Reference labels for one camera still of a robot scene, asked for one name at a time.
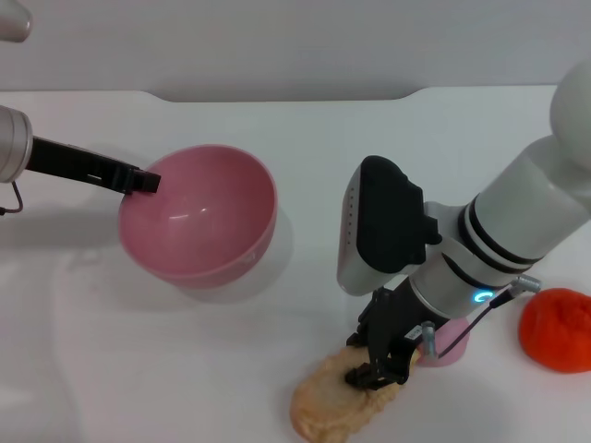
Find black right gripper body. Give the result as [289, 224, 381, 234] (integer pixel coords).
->
[355, 276, 436, 373]

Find pink plastic bowl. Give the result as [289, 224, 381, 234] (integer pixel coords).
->
[117, 144, 278, 292]

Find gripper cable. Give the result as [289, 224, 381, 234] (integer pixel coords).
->
[0, 181, 24, 216]
[422, 272, 542, 360]

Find pink round bun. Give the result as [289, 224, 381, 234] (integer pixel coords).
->
[417, 316, 471, 369]

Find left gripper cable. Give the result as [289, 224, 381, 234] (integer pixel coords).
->
[0, 181, 24, 216]

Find right wrist camera housing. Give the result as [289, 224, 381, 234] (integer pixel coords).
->
[336, 155, 443, 296]

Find orange red bun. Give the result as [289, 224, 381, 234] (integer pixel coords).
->
[517, 286, 591, 374]

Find orange striped bread loaf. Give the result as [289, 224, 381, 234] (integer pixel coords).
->
[289, 343, 419, 442]

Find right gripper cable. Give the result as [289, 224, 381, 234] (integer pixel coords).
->
[422, 272, 542, 360]

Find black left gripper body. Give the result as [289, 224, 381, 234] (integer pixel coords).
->
[26, 136, 142, 196]

